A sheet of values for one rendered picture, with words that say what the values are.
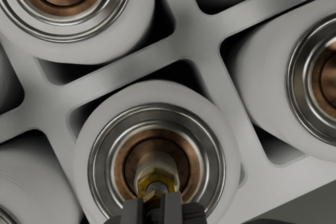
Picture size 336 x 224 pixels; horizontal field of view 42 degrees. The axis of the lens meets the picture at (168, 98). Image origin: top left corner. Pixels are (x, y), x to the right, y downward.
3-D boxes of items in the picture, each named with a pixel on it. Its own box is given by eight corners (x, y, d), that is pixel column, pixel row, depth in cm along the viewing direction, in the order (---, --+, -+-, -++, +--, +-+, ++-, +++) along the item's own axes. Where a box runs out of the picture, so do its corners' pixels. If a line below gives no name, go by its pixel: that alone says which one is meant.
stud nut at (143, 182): (177, 205, 21) (178, 211, 20) (141, 209, 21) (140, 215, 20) (172, 164, 21) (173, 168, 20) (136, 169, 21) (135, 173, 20)
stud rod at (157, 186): (167, 187, 22) (174, 247, 15) (148, 189, 22) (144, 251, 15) (165, 167, 22) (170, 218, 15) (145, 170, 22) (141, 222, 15)
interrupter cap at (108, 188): (249, 191, 25) (252, 195, 24) (134, 260, 25) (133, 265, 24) (180, 75, 24) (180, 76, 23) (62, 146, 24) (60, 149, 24)
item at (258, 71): (243, 141, 42) (306, 193, 24) (203, 49, 42) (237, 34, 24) (334, 100, 42) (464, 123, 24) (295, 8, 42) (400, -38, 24)
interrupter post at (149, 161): (186, 176, 25) (190, 192, 21) (149, 198, 25) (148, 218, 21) (164, 139, 24) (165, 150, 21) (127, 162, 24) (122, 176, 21)
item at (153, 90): (225, 143, 42) (275, 198, 24) (140, 194, 43) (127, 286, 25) (174, 58, 42) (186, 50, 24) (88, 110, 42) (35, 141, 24)
